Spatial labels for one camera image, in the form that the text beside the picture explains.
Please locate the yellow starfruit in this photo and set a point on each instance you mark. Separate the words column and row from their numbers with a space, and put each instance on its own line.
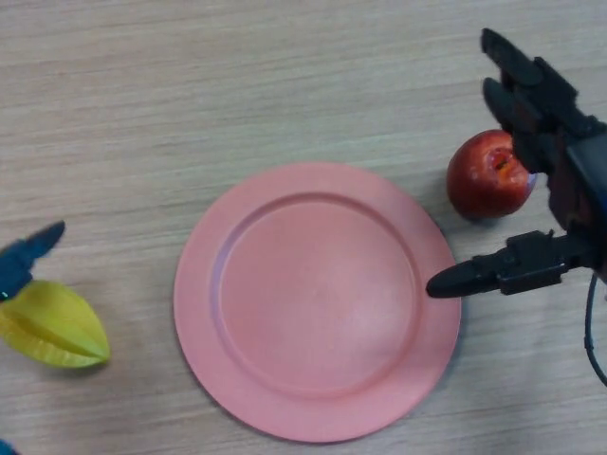
column 52, row 327

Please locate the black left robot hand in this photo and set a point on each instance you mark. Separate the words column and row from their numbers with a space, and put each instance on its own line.
column 23, row 258

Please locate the pink round plate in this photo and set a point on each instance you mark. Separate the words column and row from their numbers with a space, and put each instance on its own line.
column 318, row 303

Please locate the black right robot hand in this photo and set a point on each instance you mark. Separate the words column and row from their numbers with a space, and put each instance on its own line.
column 564, row 142

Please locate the red apple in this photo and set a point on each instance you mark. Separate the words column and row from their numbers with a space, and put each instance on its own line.
column 479, row 185

